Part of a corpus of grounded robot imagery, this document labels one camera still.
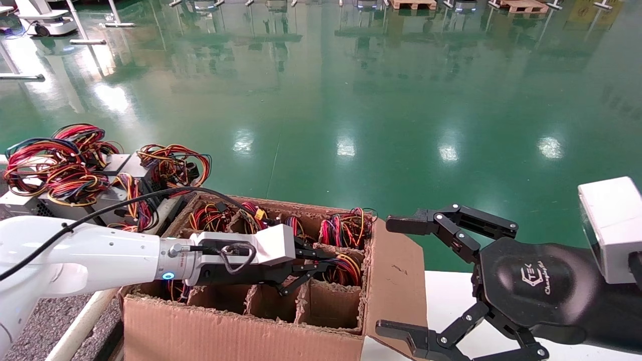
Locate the cardboard box with dividers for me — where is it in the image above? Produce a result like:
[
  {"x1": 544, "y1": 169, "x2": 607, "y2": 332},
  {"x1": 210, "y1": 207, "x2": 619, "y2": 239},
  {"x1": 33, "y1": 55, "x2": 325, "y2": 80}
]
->
[{"x1": 118, "y1": 193, "x2": 429, "y2": 361}]

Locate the grey table leg frame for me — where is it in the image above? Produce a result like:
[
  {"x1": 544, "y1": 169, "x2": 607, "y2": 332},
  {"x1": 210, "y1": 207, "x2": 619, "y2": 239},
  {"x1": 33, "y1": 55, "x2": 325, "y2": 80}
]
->
[
  {"x1": 100, "y1": 0, "x2": 136, "y2": 28},
  {"x1": 65, "y1": 0, "x2": 107, "y2": 46},
  {"x1": 0, "y1": 40, "x2": 46, "y2": 82}
]

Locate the wire bundle box right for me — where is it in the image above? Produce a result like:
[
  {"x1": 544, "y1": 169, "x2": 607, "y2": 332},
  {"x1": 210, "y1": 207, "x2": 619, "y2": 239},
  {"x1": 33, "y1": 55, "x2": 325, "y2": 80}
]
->
[{"x1": 320, "y1": 207, "x2": 378, "y2": 250}]

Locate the long black arm cable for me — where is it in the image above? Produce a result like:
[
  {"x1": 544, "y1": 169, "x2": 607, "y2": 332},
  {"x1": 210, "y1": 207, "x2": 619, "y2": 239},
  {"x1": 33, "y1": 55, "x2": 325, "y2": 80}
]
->
[{"x1": 0, "y1": 187, "x2": 281, "y2": 281}]

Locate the grey power supply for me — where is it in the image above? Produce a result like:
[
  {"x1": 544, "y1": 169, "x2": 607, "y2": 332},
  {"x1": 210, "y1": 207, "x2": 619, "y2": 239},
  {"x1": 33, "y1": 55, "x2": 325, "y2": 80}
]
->
[
  {"x1": 321, "y1": 253, "x2": 363, "y2": 287},
  {"x1": 75, "y1": 173, "x2": 161, "y2": 234},
  {"x1": 190, "y1": 202, "x2": 235, "y2": 233},
  {"x1": 0, "y1": 138, "x2": 111, "y2": 222},
  {"x1": 53, "y1": 124, "x2": 123, "y2": 168},
  {"x1": 103, "y1": 144, "x2": 212, "y2": 201}
]

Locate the wire bundle front left cell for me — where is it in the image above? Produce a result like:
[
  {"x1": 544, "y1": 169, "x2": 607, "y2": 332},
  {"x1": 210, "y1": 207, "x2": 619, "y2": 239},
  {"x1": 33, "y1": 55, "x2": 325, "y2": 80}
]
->
[{"x1": 165, "y1": 279, "x2": 192, "y2": 304}]

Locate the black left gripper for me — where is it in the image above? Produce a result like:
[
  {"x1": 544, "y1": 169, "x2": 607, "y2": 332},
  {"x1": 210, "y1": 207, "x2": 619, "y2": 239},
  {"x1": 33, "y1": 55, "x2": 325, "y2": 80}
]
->
[{"x1": 198, "y1": 236, "x2": 342, "y2": 296}]

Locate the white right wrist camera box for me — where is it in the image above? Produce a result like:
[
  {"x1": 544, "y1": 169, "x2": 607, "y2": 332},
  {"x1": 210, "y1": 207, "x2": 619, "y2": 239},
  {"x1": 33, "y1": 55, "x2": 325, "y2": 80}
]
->
[{"x1": 578, "y1": 175, "x2": 642, "y2": 284}]

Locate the grey felt table mat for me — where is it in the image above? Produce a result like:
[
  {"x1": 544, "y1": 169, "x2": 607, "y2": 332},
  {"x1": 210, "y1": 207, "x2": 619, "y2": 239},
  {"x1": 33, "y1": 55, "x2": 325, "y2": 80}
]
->
[{"x1": 3, "y1": 293, "x2": 101, "y2": 361}]

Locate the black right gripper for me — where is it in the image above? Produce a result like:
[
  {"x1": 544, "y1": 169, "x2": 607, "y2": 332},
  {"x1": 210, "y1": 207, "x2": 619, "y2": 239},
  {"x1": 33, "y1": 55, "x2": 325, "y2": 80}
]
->
[{"x1": 375, "y1": 203, "x2": 642, "y2": 361}]

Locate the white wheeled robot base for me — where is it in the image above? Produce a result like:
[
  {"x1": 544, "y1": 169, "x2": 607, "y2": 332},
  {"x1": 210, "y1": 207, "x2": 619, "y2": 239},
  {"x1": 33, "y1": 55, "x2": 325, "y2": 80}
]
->
[{"x1": 14, "y1": 0, "x2": 79, "y2": 37}]

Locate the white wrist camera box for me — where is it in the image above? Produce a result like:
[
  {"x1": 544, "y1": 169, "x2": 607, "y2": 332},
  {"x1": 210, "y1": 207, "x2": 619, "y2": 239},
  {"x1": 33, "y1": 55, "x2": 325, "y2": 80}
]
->
[
  {"x1": 578, "y1": 175, "x2": 642, "y2": 284},
  {"x1": 190, "y1": 224, "x2": 297, "y2": 267}
]

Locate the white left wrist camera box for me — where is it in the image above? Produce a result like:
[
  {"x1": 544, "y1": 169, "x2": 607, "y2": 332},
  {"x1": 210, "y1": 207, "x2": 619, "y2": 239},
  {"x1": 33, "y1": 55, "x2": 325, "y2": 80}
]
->
[{"x1": 190, "y1": 224, "x2": 297, "y2": 267}]

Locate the wire bundle cell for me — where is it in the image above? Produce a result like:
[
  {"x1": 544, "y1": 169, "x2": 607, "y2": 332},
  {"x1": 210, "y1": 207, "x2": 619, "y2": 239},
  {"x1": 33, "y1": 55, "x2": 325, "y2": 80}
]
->
[
  {"x1": 236, "y1": 202, "x2": 271, "y2": 234},
  {"x1": 165, "y1": 279, "x2": 192, "y2": 304},
  {"x1": 281, "y1": 216, "x2": 307, "y2": 240}
]

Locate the wooden pallet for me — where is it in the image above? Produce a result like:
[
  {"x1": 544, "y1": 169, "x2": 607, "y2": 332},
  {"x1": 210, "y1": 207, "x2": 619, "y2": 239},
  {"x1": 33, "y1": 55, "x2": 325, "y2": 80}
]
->
[
  {"x1": 499, "y1": 0, "x2": 549, "y2": 14},
  {"x1": 390, "y1": 0, "x2": 438, "y2": 11}
]

